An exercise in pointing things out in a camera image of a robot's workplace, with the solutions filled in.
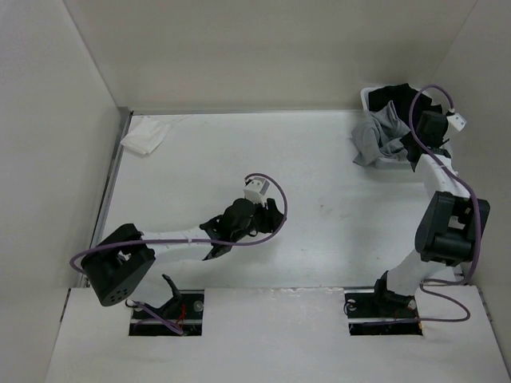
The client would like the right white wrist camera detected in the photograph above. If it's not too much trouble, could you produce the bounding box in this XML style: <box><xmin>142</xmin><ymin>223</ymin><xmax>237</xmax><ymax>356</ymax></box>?
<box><xmin>446</xmin><ymin>113</ymin><xmax>466</xmax><ymax>136</ymax></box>

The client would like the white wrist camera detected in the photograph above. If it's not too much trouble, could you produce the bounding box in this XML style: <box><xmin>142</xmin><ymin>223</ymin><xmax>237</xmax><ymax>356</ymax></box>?
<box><xmin>446</xmin><ymin>113</ymin><xmax>466</xmax><ymax>136</ymax></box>
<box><xmin>244</xmin><ymin>177</ymin><xmax>270</xmax><ymax>205</ymax></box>

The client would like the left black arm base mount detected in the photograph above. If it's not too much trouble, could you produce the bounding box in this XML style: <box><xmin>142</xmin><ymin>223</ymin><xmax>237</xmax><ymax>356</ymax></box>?
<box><xmin>125</xmin><ymin>274</ymin><xmax>205</xmax><ymax>337</ymax></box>

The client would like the black tank top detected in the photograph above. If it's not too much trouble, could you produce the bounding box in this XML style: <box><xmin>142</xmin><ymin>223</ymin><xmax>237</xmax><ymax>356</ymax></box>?
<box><xmin>367</xmin><ymin>83</ymin><xmax>442</xmax><ymax>124</ymax></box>

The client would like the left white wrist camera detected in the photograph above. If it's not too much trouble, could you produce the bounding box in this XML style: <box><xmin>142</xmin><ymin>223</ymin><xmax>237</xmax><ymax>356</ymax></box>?
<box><xmin>244</xmin><ymin>177</ymin><xmax>270</xmax><ymax>205</ymax></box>

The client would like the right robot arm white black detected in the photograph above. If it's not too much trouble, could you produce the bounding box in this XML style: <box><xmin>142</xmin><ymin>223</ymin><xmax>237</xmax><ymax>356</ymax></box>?
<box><xmin>370</xmin><ymin>111</ymin><xmax>490</xmax><ymax>317</ymax></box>

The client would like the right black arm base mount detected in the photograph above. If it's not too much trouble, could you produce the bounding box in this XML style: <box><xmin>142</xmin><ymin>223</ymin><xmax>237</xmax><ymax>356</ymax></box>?
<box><xmin>343</xmin><ymin>271</ymin><xmax>422</xmax><ymax>336</ymax></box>

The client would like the folded white tank top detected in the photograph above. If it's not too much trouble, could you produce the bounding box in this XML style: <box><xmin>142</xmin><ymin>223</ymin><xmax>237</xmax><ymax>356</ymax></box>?
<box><xmin>121</xmin><ymin>116</ymin><xmax>186</xmax><ymax>156</ymax></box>

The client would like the grey tank top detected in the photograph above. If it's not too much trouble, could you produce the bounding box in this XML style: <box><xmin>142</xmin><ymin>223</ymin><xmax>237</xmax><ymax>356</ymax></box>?
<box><xmin>351</xmin><ymin>101</ymin><xmax>410</xmax><ymax>167</ymax></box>

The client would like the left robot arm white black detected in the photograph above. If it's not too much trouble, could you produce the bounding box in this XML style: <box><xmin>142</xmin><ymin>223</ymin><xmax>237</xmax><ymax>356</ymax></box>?
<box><xmin>79</xmin><ymin>198</ymin><xmax>287</xmax><ymax>307</ymax></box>

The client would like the white plastic basket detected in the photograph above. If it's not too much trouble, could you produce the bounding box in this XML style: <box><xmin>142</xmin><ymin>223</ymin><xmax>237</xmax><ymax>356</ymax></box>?
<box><xmin>360</xmin><ymin>86</ymin><xmax>455</xmax><ymax>172</ymax></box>

